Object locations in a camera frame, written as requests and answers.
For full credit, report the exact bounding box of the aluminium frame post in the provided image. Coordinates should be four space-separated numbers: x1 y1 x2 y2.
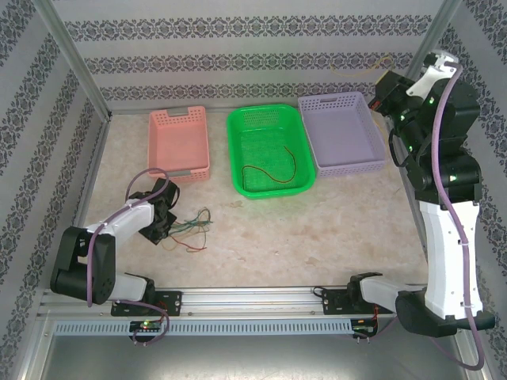
387 0 463 118
31 0 112 120

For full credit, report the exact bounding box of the pink plastic basket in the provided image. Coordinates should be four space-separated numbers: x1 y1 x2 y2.
148 105 211 184

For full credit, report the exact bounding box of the black right camera cable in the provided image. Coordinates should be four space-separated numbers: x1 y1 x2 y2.
389 128 411 168

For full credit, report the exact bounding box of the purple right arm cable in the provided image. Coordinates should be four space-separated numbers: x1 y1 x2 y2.
370 61 486 371

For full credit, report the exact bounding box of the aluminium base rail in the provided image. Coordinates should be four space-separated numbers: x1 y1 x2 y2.
39 287 468 317

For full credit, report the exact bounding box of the slotted grey cable duct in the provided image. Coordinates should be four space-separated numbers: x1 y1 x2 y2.
53 319 353 336

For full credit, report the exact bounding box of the dark red thin cable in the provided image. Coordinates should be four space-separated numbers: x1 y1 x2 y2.
241 145 299 192

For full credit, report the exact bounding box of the green thin cable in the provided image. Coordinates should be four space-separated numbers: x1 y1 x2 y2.
170 207 213 233

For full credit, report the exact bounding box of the grey sheet metal panel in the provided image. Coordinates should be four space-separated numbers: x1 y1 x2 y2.
23 334 486 380

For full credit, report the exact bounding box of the green plastic basket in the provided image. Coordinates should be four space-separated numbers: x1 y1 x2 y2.
226 104 317 200

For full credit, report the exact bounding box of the small controller circuit board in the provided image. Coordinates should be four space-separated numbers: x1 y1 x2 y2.
129 320 164 334
351 318 379 336

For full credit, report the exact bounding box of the lavender plastic basket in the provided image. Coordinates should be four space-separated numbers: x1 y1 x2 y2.
297 91 387 178

